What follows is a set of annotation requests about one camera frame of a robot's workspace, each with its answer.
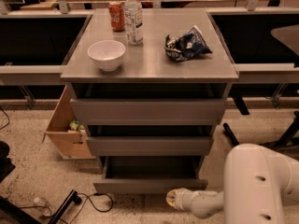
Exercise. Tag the grey bottom drawer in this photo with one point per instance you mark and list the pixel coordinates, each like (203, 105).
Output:
(149, 174)

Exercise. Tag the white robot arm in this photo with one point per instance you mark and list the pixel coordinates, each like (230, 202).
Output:
(257, 181)

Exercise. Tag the orange soda can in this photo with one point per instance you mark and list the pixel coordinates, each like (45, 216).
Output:
(117, 16)

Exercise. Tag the cardboard box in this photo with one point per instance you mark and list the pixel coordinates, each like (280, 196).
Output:
(70, 144)

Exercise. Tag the green item in box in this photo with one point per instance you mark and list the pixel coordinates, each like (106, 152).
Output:
(75, 126)

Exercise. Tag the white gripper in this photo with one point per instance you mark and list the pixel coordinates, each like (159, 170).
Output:
(183, 197)

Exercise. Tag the grey middle drawer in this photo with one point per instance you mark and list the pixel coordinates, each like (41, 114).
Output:
(116, 140)

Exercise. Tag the white bowl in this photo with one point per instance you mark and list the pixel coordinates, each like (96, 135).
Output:
(107, 55)

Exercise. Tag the blue crumpled chip bag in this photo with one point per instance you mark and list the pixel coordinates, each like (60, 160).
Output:
(185, 47)

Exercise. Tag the black stand base right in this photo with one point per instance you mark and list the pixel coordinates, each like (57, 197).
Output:
(288, 139)

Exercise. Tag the clear bottle on floor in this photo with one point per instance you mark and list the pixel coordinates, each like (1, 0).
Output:
(43, 206)

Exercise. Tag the grey drawer cabinet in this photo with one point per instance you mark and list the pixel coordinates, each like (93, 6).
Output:
(148, 63)

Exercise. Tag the grey top drawer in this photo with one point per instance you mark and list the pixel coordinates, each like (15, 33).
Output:
(147, 104)

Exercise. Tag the clear plastic water bottle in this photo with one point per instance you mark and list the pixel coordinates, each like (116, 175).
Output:
(133, 21)

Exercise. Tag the grey drawer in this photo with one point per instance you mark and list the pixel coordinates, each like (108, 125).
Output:
(147, 104)
(116, 140)
(149, 174)

